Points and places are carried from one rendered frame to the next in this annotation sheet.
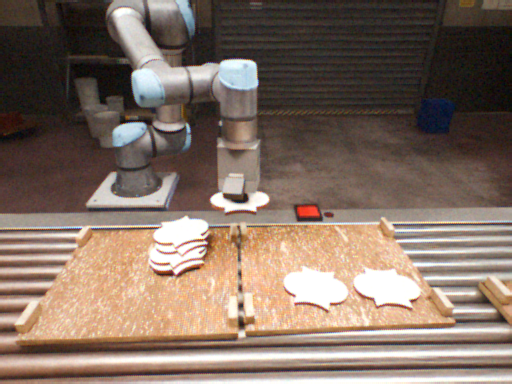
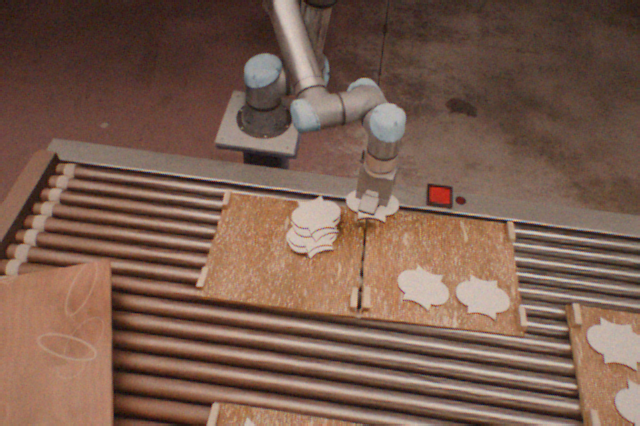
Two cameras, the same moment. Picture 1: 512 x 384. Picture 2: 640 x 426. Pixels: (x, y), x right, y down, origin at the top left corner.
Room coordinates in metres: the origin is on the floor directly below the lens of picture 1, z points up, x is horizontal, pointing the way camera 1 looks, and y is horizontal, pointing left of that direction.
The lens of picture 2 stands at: (-0.19, 0.06, 2.18)
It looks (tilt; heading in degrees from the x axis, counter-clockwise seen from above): 52 degrees down; 6
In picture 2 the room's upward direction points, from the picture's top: 4 degrees clockwise
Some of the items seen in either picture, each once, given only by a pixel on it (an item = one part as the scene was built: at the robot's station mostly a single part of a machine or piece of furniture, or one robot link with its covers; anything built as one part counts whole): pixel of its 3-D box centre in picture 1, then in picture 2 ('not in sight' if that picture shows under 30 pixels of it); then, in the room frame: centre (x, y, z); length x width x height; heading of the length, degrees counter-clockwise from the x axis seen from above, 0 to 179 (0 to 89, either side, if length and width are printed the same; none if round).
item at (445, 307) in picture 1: (441, 301); (521, 318); (0.52, -0.39, 0.95); 0.06 x 0.02 x 0.03; 3
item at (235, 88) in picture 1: (237, 90); (385, 131); (0.72, 0.02, 1.33); 0.09 x 0.08 x 0.11; 28
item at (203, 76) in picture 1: (211, 83); (362, 104); (0.79, 0.08, 1.33); 0.11 x 0.11 x 0.08; 28
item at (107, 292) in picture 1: (149, 275); (286, 250); (0.62, 0.23, 0.93); 0.41 x 0.35 x 0.02; 92
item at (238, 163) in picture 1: (236, 166); (373, 184); (0.69, 0.03, 1.17); 0.12 x 0.09 x 0.16; 170
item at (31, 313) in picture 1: (29, 316); (203, 279); (0.48, 0.42, 0.95); 0.06 x 0.02 x 0.03; 2
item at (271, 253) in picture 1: (327, 268); (439, 268); (0.65, -0.19, 0.93); 0.41 x 0.35 x 0.02; 93
